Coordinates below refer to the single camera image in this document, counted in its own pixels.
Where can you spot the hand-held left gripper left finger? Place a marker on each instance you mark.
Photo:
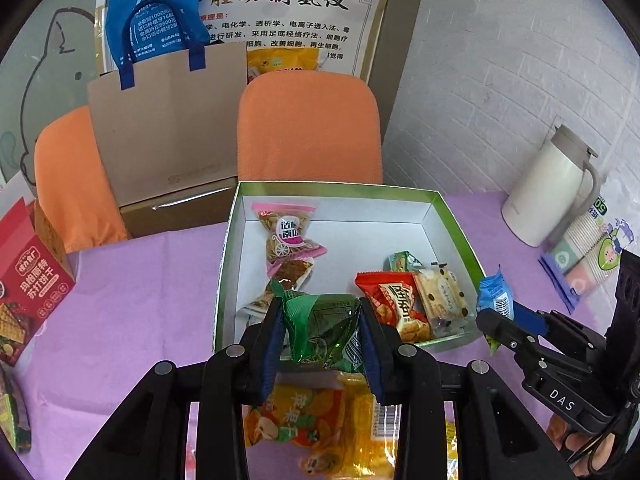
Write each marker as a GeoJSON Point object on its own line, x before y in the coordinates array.
{"type": "Point", "coordinates": [272, 345]}

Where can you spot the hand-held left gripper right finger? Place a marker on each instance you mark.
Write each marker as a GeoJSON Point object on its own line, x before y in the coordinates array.
{"type": "Point", "coordinates": [372, 355]}

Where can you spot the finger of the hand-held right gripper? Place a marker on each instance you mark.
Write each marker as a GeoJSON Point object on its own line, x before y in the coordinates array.
{"type": "Point", "coordinates": [530, 317]}
{"type": "Point", "coordinates": [505, 330]}

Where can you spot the small blue snack packet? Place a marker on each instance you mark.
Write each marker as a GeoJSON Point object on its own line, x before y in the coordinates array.
{"type": "Point", "coordinates": [492, 292]}

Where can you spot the small clear snack packet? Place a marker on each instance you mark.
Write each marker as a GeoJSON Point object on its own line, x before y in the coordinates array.
{"type": "Point", "coordinates": [255, 305]}

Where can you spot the dark green snack packet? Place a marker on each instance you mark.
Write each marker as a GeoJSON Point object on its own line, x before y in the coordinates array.
{"type": "Point", "coordinates": [325, 330]}

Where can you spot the red cracker snack packet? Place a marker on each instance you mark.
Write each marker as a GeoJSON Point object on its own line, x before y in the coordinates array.
{"type": "Point", "coordinates": [395, 305]}

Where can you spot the beige dotted cookie packet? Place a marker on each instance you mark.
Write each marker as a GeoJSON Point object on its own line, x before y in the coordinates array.
{"type": "Point", "coordinates": [442, 300]}

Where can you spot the brown snack packet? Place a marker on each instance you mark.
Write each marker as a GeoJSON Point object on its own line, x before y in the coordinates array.
{"type": "Point", "coordinates": [292, 275]}

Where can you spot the small light green snack packet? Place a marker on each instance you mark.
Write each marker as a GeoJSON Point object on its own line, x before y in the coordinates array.
{"type": "Point", "coordinates": [400, 261]}

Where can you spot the pink snack packet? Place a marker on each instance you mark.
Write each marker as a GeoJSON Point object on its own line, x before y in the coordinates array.
{"type": "Point", "coordinates": [285, 235]}

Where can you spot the green cardboard box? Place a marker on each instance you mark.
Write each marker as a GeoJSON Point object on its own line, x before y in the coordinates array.
{"type": "Point", "coordinates": [350, 230]}

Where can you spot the person's right hand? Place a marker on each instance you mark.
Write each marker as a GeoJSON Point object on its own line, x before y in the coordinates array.
{"type": "Point", "coordinates": [575, 442]}

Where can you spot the yellow potato chip packet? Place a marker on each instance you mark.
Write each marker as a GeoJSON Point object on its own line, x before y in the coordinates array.
{"type": "Point", "coordinates": [295, 420]}

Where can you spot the large yellow snack packet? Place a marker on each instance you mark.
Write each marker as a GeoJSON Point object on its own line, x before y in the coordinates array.
{"type": "Point", "coordinates": [360, 435]}

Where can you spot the pack of paper cups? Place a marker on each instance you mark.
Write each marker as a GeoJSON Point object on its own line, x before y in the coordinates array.
{"type": "Point", "coordinates": [585, 255]}

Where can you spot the purple tablecloth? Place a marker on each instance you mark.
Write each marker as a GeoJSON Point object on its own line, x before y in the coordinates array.
{"type": "Point", "coordinates": [150, 310]}

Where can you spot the white thermos jug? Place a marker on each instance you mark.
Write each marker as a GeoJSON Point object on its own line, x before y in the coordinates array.
{"type": "Point", "coordinates": [545, 190]}

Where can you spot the orange chair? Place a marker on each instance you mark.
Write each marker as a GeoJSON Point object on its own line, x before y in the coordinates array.
{"type": "Point", "coordinates": [310, 130]}
{"type": "Point", "coordinates": [65, 180]}

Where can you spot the red cracker box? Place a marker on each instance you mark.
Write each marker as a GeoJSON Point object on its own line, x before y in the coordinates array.
{"type": "Point", "coordinates": [30, 285]}

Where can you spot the frosted glass panel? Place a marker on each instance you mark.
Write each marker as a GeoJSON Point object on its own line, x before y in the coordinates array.
{"type": "Point", "coordinates": [50, 85]}

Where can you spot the wall poster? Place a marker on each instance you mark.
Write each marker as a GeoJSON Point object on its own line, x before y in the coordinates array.
{"type": "Point", "coordinates": [280, 20]}

